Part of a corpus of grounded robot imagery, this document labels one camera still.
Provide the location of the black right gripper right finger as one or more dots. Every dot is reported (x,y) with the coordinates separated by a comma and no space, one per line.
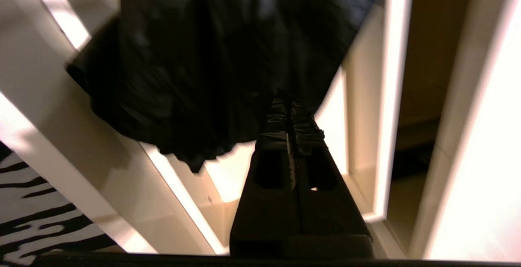
(329,218)

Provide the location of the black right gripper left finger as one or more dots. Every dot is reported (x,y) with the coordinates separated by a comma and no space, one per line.
(264,218)

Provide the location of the black umbrella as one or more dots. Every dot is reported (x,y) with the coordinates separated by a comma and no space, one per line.
(211,55)

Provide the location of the cream ribbed cabinet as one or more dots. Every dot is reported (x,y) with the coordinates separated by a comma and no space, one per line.
(480,136)

